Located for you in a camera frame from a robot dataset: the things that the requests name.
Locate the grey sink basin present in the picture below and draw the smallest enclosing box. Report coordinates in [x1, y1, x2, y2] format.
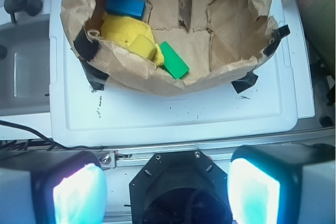
[1, 15, 50, 116]

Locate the black cable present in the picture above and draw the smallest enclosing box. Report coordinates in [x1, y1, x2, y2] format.
[0, 119, 91, 154]

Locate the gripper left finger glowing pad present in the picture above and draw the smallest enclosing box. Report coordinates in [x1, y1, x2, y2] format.
[1, 151, 107, 223]

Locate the green wooden block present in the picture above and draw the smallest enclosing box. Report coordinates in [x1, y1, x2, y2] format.
[159, 41, 190, 79]

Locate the white plastic tray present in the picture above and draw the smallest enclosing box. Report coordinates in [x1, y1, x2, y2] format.
[49, 0, 298, 146]

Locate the aluminium frame rail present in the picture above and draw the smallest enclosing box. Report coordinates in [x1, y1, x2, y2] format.
[96, 126, 335, 170]

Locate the blue wooden block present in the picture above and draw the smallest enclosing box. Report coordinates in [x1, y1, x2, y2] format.
[105, 0, 145, 20]

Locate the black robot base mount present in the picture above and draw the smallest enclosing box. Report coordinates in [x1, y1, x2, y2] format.
[129, 151, 233, 223]

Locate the yellow sponge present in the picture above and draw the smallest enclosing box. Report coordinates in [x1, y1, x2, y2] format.
[128, 35, 157, 60]

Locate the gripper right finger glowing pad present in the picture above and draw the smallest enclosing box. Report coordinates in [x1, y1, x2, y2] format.
[227, 144, 335, 223]

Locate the black faucet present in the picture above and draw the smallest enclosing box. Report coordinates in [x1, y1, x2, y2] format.
[4, 0, 43, 24]

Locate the black tape strip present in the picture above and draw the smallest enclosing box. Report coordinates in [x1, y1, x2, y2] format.
[263, 25, 290, 57]
[80, 61, 109, 91]
[73, 26, 101, 61]
[231, 72, 258, 94]

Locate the yellow cloth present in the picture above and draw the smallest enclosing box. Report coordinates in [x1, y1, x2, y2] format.
[100, 13, 164, 66]

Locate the brown paper bag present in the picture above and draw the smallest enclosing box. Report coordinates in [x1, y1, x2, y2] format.
[60, 0, 278, 97]

